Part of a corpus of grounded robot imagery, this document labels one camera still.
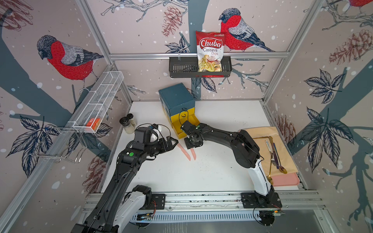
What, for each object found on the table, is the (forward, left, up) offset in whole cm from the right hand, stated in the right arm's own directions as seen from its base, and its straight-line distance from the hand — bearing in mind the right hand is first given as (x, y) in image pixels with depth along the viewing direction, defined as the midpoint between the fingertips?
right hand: (189, 144), depth 94 cm
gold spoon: (-13, -56, -1) cm, 57 cm away
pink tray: (-19, -56, -2) cm, 59 cm away
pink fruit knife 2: (-5, -3, -2) cm, 6 cm away
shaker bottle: (+17, +43, +8) cm, 47 cm away
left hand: (-9, +7, +20) cm, 23 cm away
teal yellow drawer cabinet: (+16, +6, +21) cm, 27 cm away
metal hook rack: (-20, +51, +36) cm, 65 cm away
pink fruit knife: (-7, +1, -1) cm, 7 cm away
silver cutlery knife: (-1, -53, -1) cm, 53 cm away
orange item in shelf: (-8, +43, +32) cm, 54 cm away
